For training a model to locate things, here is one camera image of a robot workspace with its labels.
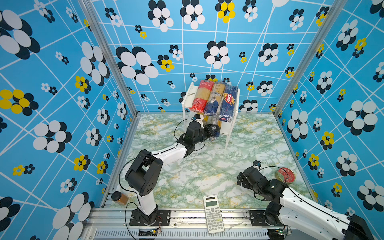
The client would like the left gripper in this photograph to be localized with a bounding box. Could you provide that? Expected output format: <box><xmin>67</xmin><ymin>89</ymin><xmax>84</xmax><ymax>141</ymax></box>
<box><xmin>192</xmin><ymin>123</ymin><xmax>218</xmax><ymax>147</ymax></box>

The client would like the clear grey spaghetti bag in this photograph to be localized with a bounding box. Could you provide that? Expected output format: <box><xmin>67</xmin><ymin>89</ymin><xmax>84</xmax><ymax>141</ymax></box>
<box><xmin>210</xmin><ymin>115</ymin><xmax>222</xmax><ymax>141</ymax></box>

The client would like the blue clear spaghetti bag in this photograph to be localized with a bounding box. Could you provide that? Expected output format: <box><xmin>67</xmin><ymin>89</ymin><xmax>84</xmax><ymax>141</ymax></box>
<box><xmin>204</xmin><ymin>82</ymin><xmax>226</xmax><ymax>116</ymax></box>

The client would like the blue Barilla pasta box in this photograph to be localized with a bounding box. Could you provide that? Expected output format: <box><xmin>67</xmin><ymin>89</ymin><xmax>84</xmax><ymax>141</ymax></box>
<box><xmin>219</xmin><ymin>85</ymin><xmax>238</xmax><ymax>123</ymax></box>

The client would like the red spaghetti bag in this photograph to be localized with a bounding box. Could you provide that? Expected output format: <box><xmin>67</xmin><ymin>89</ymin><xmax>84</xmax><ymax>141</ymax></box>
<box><xmin>189</xmin><ymin>80</ymin><xmax>214</xmax><ymax>114</ymax></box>

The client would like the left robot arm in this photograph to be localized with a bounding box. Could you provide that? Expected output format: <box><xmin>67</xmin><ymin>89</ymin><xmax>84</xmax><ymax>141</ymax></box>
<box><xmin>125</xmin><ymin>121</ymin><xmax>220</xmax><ymax>225</ymax></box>

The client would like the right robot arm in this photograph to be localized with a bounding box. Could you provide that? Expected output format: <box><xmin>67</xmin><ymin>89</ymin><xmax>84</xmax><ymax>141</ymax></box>
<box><xmin>237</xmin><ymin>166</ymin><xmax>374</xmax><ymax>240</ymax></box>

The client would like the white two-tier shelf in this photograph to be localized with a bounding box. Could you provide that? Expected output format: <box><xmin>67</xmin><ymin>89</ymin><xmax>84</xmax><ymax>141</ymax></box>
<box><xmin>182</xmin><ymin>83</ymin><xmax>240</xmax><ymax>149</ymax></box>

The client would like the white calculator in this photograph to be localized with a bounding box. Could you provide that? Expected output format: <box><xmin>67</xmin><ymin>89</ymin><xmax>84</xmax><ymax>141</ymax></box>
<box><xmin>203</xmin><ymin>195</ymin><xmax>225</xmax><ymax>234</ymax></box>

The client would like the brown spice jar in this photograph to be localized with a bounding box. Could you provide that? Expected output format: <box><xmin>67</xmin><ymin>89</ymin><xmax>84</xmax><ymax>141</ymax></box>
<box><xmin>111</xmin><ymin>191</ymin><xmax>129</xmax><ymax>206</ymax></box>

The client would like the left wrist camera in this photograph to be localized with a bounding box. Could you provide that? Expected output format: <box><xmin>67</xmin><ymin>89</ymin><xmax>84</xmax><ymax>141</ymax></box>
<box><xmin>193</xmin><ymin>114</ymin><xmax>203</xmax><ymax>124</ymax></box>

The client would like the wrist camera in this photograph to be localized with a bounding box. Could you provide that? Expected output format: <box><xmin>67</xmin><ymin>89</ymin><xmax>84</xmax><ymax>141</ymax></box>
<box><xmin>253</xmin><ymin>160</ymin><xmax>261</xmax><ymax>169</ymax></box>
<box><xmin>193</xmin><ymin>114</ymin><xmax>203</xmax><ymax>124</ymax></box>

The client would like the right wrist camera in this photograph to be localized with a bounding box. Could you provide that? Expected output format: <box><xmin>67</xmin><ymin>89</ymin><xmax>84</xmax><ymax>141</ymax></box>
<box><xmin>253</xmin><ymin>160</ymin><xmax>261</xmax><ymax>169</ymax></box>

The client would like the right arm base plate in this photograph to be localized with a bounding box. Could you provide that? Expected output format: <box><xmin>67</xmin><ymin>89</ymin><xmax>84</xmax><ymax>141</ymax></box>
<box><xmin>246</xmin><ymin>210</ymin><xmax>284</xmax><ymax>227</ymax></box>

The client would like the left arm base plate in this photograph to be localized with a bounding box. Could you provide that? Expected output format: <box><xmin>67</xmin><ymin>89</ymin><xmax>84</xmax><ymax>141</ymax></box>
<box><xmin>129</xmin><ymin>209</ymin><xmax>171</xmax><ymax>227</ymax></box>

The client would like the aluminium front rail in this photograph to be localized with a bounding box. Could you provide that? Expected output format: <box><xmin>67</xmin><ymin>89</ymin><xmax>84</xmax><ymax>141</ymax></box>
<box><xmin>79</xmin><ymin>207</ymin><xmax>343</xmax><ymax>240</ymax></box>

